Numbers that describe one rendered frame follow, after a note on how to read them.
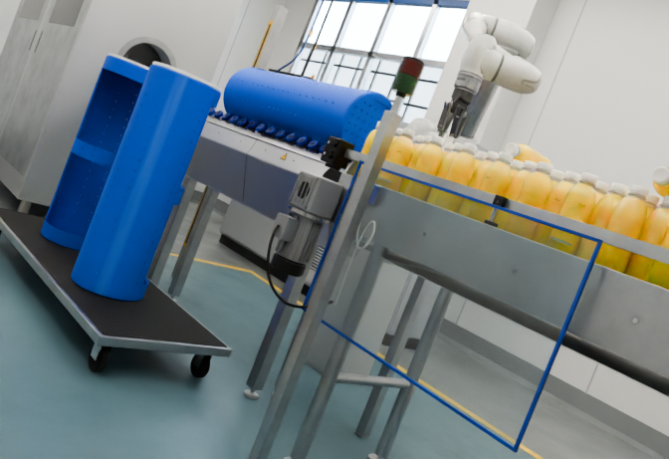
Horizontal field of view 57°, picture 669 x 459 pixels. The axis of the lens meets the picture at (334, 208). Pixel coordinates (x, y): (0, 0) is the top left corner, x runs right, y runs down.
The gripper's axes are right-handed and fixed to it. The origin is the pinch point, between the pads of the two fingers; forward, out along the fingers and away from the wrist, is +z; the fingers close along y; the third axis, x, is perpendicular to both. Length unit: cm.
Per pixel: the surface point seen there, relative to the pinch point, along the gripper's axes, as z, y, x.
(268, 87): -1, 26, -79
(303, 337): 72, 50, 21
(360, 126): 4.5, 17.7, -25.0
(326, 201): 34, 43, 0
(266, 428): 100, 50, 20
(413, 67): -10, 51, 22
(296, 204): 38, 48, -6
